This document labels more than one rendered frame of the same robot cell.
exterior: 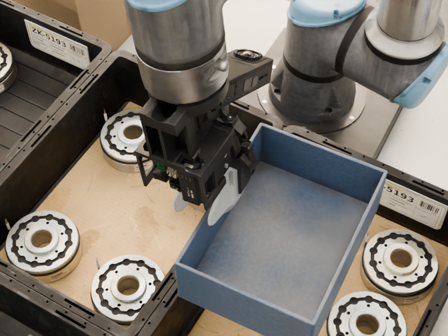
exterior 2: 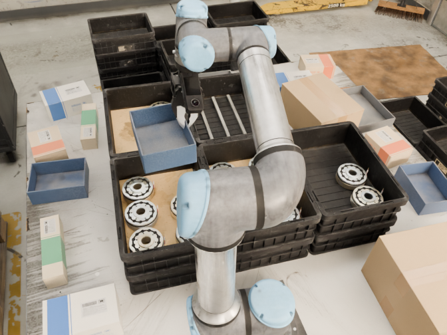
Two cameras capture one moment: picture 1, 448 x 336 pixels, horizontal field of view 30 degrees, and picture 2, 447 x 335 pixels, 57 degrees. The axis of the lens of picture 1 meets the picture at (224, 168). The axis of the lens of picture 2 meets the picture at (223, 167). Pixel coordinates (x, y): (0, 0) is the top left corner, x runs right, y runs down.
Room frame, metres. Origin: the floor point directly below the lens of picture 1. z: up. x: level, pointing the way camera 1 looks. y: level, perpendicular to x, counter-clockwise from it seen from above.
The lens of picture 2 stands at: (1.19, -0.61, 1.90)
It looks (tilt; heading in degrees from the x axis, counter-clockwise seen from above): 46 degrees down; 131
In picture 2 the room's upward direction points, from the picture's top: 3 degrees clockwise
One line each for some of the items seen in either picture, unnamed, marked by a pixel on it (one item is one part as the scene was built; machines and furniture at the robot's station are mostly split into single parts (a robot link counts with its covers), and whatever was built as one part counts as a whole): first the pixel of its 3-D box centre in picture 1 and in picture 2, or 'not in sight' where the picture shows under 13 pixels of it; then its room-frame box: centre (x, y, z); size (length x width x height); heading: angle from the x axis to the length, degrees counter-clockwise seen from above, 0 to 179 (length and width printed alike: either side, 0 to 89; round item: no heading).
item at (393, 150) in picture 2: not in sight; (386, 147); (0.85, 0.82, 0.74); 0.16 x 0.12 x 0.07; 159
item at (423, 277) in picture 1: (400, 261); (146, 241); (0.57, -0.24, 0.86); 0.10 x 0.10 x 0.01
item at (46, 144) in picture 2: not in sight; (48, 147); (-0.13, -0.18, 0.74); 0.16 x 0.12 x 0.07; 160
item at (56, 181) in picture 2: not in sight; (59, 180); (0.05, -0.25, 0.74); 0.20 x 0.15 x 0.07; 55
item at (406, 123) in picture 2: not in sight; (408, 132); (0.75, 1.62, 0.26); 0.40 x 0.30 x 0.23; 151
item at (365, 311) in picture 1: (367, 325); (140, 211); (0.47, -0.18, 0.86); 0.05 x 0.05 x 0.01
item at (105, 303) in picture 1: (129, 287); (223, 172); (0.54, 0.13, 0.86); 0.10 x 0.10 x 0.01
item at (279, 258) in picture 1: (283, 233); (161, 135); (0.47, -0.06, 1.11); 0.20 x 0.15 x 0.07; 152
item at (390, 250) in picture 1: (401, 259); (146, 240); (0.57, -0.24, 0.86); 0.05 x 0.05 x 0.01
